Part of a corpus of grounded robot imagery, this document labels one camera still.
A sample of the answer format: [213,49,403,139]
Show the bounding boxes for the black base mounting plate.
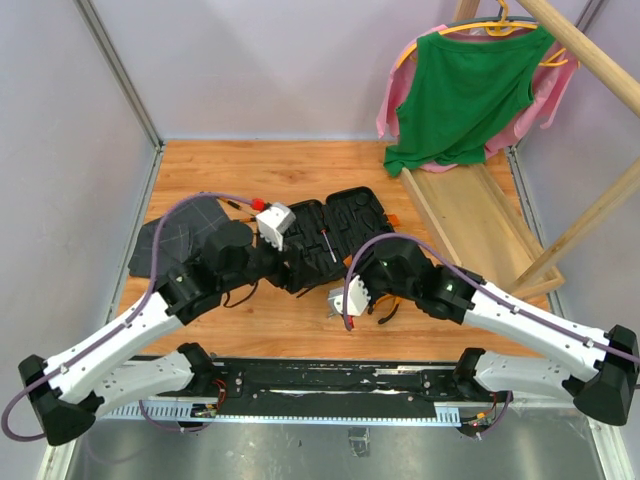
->
[160,357,507,422]

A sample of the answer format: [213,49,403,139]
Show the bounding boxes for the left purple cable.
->
[1,193,266,464]

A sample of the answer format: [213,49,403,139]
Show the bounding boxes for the green sleeveless shirt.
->
[384,27,554,176]

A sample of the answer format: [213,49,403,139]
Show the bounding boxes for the wooden rack frame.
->
[452,0,640,284]

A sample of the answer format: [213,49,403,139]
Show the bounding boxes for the black plastic tool case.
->
[284,186,394,296]

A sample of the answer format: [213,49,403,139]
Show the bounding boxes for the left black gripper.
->
[221,228,319,293]

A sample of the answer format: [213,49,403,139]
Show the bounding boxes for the aluminium frame rail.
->
[73,0,165,151]

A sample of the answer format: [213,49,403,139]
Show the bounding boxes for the yellow clothes hanger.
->
[395,1,569,69]

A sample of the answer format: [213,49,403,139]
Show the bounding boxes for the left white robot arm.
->
[19,199,296,446]

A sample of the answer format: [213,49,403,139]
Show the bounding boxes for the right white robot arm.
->
[328,233,639,426]

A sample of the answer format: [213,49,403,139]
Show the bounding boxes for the wooden tray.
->
[400,165,565,300]

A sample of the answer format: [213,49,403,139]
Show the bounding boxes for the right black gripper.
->
[343,243,418,306]

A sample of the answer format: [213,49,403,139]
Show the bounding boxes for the orange-black pliers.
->
[367,294,402,325]

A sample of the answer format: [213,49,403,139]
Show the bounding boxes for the black-handled screwdriver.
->
[321,228,338,264]

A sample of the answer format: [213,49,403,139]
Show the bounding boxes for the grey checked cloth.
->
[128,197,230,278]

